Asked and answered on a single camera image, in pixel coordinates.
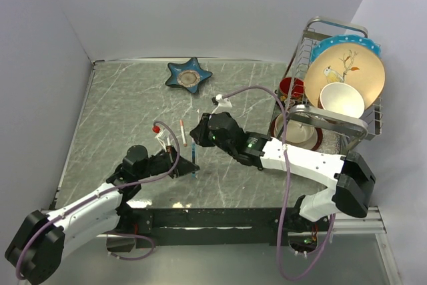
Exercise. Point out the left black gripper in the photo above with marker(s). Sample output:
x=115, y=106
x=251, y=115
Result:
x=183, y=167

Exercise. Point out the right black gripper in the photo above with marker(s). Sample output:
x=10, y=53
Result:
x=199, y=134

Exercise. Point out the blue pen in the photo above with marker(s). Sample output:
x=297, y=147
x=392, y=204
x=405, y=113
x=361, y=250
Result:
x=193, y=157

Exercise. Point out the white marker orange tip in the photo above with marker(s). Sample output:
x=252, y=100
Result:
x=183, y=135

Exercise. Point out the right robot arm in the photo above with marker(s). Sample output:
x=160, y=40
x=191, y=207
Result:
x=348, y=180

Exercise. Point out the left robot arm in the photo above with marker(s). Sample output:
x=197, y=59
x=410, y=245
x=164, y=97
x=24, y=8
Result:
x=43, y=240

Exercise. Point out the blue star-shaped dish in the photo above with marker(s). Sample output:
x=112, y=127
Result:
x=188, y=75

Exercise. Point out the red rimmed bowl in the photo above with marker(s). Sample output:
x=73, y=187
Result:
x=298, y=134

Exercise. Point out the red cup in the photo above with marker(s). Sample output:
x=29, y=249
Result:
x=290, y=92

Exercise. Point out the metal dish rack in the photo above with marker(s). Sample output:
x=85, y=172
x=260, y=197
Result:
x=346, y=131

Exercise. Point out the white bowl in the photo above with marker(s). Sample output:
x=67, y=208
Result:
x=343, y=99

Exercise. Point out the blue dotted plate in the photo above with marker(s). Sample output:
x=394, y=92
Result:
x=339, y=39

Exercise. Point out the tan bird plate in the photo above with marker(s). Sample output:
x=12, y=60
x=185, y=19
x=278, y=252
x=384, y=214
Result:
x=348, y=63

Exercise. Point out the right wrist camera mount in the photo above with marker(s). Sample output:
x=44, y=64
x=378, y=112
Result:
x=222, y=104

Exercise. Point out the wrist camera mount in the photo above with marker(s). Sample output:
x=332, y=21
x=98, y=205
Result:
x=222, y=104
x=163, y=137

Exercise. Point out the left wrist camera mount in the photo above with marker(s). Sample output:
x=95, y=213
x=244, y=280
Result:
x=163, y=137

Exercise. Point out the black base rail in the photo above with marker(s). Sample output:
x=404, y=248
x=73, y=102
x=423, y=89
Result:
x=203, y=226

